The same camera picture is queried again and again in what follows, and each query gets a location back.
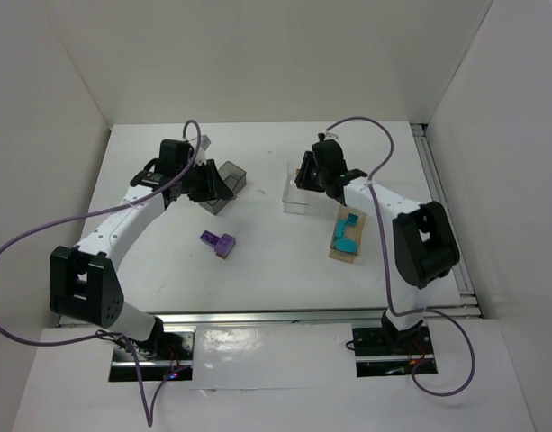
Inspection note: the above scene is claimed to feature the small teal lego brick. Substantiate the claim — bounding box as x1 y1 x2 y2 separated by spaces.
346 213 358 227

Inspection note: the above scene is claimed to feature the teal rounded lego brick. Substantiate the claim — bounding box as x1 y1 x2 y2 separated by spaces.
333 238 357 255

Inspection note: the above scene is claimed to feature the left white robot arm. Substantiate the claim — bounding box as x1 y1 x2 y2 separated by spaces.
49 136 234 358

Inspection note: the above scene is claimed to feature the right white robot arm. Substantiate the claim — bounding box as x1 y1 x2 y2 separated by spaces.
295 133 460 348

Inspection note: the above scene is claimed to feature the clear plastic container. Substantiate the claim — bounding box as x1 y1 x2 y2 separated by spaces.
281 161 315 215

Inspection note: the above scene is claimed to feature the smoky grey plastic container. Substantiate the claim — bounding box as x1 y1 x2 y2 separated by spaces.
199 161 247 216

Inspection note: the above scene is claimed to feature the purple flat lego brick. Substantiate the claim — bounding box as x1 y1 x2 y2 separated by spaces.
200 230 220 248

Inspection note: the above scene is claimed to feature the amber plastic container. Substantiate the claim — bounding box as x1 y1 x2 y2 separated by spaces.
328 205 366 264

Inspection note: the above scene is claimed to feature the purple rounded lego brick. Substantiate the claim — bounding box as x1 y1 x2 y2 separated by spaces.
213 234 236 259

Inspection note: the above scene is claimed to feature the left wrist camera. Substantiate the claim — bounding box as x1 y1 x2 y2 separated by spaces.
190 134 212 156

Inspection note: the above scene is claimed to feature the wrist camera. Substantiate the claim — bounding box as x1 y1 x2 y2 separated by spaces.
317 130 339 142
190 134 212 156

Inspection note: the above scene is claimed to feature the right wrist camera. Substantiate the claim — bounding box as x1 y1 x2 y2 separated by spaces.
317 130 339 142

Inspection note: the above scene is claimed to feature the aluminium mounting rail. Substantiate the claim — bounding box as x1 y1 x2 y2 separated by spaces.
156 308 385 326

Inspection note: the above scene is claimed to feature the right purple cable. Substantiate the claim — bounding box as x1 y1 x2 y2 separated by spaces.
318 116 477 397

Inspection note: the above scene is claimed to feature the purple cable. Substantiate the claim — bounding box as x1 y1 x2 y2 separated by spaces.
0 119 203 428
318 116 477 397

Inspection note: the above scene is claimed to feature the side aluminium rail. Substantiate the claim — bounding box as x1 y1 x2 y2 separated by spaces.
410 123 482 319

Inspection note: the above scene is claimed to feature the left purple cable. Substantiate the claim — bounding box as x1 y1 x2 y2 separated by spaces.
0 119 203 428

